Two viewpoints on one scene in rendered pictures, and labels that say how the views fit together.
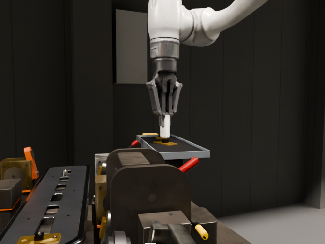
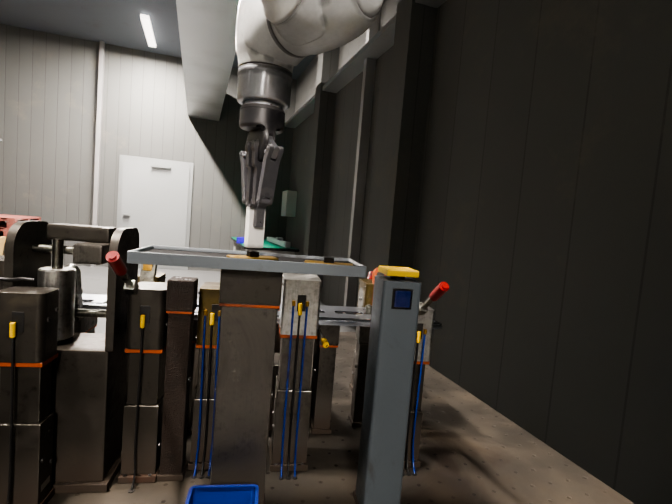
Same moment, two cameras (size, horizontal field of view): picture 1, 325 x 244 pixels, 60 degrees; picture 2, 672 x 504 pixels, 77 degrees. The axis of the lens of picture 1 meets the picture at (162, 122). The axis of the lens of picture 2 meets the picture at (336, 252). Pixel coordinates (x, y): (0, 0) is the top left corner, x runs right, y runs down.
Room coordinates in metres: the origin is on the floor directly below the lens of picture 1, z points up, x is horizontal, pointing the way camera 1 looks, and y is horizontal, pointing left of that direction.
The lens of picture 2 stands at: (1.06, -0.72, 1.24)
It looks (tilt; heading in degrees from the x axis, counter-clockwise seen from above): 4 degrees down; 94
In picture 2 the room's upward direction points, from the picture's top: 5 degrees clockwise
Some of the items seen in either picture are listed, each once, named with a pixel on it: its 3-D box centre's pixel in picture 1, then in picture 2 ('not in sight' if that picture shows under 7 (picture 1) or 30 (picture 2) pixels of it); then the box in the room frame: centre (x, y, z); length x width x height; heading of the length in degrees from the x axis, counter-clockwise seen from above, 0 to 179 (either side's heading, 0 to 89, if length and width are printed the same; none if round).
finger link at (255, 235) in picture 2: (165, 126); (255, 227); (0.88, -0.01, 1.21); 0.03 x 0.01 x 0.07; 38
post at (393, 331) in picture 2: not in sight; (386, 395); (1.13, 0.05, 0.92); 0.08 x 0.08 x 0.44; 13
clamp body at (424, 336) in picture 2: not in sight; (408, 385); (1.19, 0.22, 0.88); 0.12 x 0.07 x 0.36; 103
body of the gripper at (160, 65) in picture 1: (164, 75); (261, 135); (0.87, -0.01, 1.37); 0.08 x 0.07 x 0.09; 128
